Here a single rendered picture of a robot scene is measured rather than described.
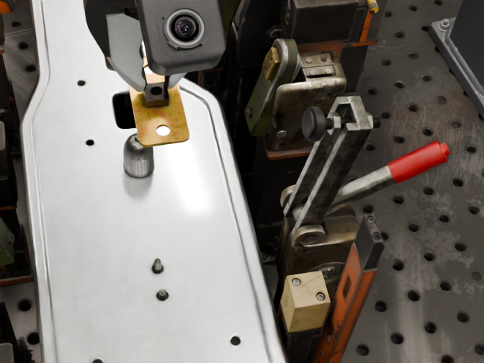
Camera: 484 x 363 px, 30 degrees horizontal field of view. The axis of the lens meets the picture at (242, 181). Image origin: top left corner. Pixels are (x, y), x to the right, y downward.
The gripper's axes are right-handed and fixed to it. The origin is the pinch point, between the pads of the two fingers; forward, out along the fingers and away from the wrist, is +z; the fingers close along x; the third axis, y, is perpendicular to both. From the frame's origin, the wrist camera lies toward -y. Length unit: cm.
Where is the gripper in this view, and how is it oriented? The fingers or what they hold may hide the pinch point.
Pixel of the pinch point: (156, 83)
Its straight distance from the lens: 67.8
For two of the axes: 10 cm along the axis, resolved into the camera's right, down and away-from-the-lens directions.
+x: -9.7, 1.4, -1.8
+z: -0.6, 5.9, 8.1
